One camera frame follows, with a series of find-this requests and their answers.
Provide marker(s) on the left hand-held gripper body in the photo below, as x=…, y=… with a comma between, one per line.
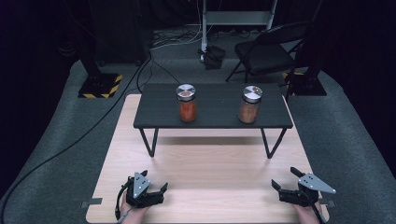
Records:
x=140, y=186

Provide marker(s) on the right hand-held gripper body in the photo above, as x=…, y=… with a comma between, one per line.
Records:
x=311, y=183

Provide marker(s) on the glass jar with red powder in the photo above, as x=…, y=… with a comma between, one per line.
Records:
x=187, y=112

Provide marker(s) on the glass jar with brown powder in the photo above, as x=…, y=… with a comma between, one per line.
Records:
x=248, y=113

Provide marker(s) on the black metal shelf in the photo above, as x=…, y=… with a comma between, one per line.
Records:
x=218, y=105

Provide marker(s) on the person's left hand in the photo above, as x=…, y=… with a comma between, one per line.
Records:
x=130, y=211

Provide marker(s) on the person's right hand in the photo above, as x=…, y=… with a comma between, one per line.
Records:
x=306, y=212

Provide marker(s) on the grey tape strip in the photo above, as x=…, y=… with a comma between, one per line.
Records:
x=329, y=203
x=91, y=202

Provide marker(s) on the black stand with striped base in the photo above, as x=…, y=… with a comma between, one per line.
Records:
x=99, y=85
x=306, y=85

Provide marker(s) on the black folding chair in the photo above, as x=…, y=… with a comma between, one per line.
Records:
x=264, y=59

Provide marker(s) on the black bag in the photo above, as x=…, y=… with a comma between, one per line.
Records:
x=213, y=57

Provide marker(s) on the grey metal stand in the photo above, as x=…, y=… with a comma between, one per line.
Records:
x=236, y=18

